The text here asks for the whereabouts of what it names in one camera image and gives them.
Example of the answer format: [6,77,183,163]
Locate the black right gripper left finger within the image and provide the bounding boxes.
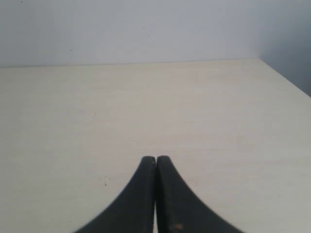
[77,156,156,233]

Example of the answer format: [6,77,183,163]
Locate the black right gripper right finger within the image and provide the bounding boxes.
[156,156,238,233]

